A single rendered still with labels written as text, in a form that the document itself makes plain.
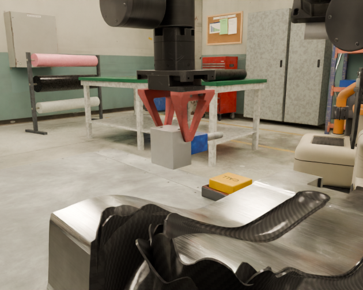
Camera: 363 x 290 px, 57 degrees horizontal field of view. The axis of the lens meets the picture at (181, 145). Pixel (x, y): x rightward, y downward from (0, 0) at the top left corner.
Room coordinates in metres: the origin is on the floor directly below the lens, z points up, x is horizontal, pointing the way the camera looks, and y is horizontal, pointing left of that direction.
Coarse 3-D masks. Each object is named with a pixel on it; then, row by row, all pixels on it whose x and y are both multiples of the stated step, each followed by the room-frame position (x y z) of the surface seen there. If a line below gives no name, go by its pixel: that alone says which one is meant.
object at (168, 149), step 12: (156, 132) 0.47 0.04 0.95; (168, 132) 0.45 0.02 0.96; (180, 132) 0.45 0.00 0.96; (216, 132) 0.54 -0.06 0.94; (156, 144) 0.47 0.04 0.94; (168, 144) 0.45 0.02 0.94; (180, 144) 0.45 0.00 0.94; (192, 144) 0.48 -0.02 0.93; (204, 144) 0.49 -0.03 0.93; (156, 156) 0.47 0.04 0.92; (168, 156) 0.45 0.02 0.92; (180, 156) 0.45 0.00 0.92
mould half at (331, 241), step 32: (256, 192) 0.41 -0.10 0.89; (288, 192) 0.40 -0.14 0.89; (352, 192) 0.40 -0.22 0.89; (64, 224) 0.23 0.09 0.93; (96, 224) 0.22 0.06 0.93; (224, 224) 0.31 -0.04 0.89; (320, 224) 0.32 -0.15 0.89; (352, 224) 0.32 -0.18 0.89; (64, 256) 0.22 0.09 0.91; (192, 256) 0.18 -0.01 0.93; (224, 256) 0.18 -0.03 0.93; (256, 256) 0.20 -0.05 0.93; (288, 256) 0.25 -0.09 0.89; (320, 256) 0.26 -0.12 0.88; (352, 256) 0.26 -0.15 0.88; (64, 288) 0.22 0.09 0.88
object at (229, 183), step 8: (216, 176) 0.62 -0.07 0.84; (224, 176) 0.62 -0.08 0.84; (232, 176) 0.62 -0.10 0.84; (240, 176) 0.62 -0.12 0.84; (216, 184) 0.59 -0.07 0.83; (224, 184) 0.58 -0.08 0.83; (232, 184) 0.57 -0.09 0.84; (240, 184) 0.58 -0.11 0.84; (248, 184) 0.60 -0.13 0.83; (232, 192) 0.57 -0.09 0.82
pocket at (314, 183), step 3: (315, 180) 0.45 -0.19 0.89; (318, 180) 0.45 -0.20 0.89; (321, 180) 0.45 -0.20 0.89; (309, 183) 0.44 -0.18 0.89; (312, 183) 0.44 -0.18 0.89; (315, 183) 0.45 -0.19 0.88; (318, 183) 0.46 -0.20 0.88; (321, 183) 0.46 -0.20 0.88; (318, 186) 0.46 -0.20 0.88; (321, 186) 0.46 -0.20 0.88; (327, 189) 0.45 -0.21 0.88; (330, 189) 0.45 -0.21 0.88; (339, 192) 0.44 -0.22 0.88; (342, 192) 0.44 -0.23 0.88
